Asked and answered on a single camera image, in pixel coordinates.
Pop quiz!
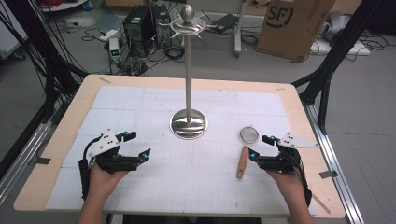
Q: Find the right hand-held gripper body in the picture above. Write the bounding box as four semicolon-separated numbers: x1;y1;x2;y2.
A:
259;132;319;175

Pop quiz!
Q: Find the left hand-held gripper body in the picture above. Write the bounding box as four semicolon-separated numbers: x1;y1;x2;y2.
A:
87;128;139;175

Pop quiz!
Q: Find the mesh strainer with wooden handle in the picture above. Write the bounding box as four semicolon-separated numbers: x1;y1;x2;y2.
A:
235;125;261;180

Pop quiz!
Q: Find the steel utensil stand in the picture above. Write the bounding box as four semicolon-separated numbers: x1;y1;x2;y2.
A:
158;4;209;140

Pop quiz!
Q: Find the person's right hand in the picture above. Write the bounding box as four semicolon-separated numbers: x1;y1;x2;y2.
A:
265;169;308;201

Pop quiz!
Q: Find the person's left hand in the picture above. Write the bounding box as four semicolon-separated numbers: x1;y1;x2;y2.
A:
88;162;131;201

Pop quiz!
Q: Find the white grid mat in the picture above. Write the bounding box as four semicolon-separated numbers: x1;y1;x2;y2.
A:
45;85;319;218

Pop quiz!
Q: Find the small white device green light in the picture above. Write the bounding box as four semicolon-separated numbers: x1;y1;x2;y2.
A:
108;37;122;63

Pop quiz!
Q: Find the white power strip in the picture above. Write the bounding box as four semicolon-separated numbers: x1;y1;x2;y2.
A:
98;28;120;42

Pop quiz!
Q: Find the large black computer tower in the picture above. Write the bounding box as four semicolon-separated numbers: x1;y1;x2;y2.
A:
122;5;157;59

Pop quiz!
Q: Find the brown cardboard box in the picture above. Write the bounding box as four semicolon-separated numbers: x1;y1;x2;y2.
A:
255;0;337;62

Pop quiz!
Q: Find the slim black computer tower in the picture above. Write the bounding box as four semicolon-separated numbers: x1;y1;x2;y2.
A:
151;3;174;49

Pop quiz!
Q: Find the black flat power adapter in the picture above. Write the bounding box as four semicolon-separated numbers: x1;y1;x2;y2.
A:
214;13;240;34

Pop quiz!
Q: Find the white flat board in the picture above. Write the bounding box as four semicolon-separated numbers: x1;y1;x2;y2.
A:
309;38;372;57

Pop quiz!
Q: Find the grey round device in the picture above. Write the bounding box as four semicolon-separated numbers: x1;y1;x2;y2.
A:
322;10;352;42

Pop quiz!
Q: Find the white round table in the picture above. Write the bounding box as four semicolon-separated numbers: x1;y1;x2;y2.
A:
39;0;89;13

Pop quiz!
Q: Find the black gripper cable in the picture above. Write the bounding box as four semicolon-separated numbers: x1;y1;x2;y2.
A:
78;136;105;202
292;148;313;208

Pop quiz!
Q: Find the aluminium rail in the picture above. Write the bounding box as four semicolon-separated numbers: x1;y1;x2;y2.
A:
301;102;366;224
0;120;53;204

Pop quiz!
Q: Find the black cable coil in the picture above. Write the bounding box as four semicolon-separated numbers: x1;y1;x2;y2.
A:
163;46;186;62
240;32;260;48

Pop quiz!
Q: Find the black frame strut with cables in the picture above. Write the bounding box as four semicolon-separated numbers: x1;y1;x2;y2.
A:
0;0;89;125

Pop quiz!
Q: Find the grey metal stand post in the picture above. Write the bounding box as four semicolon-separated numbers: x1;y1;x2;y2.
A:
233;0;249;59

